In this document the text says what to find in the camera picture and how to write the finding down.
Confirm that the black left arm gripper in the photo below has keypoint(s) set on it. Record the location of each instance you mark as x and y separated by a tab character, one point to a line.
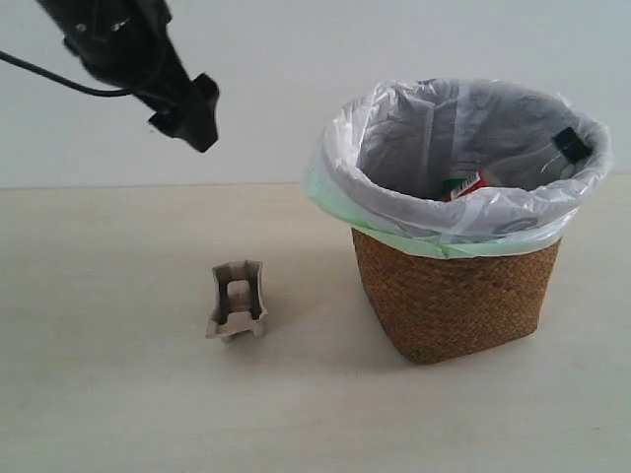
125	44

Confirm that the clear plastic bin liner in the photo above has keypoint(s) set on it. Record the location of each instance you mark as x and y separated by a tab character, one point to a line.
391	150

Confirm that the green label plastic bottle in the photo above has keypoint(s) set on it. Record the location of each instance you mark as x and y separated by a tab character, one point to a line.
449	185

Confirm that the light green bag liner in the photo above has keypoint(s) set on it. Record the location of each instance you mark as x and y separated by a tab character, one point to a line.
327	195

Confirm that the red label plastic bottle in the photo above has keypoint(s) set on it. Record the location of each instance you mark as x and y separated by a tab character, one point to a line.
555	161

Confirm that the grey cardboard egg carton piece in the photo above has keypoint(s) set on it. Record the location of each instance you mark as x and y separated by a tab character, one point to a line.
239	306

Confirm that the woven brown basket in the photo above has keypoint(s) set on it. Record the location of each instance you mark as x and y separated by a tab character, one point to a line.
433	310

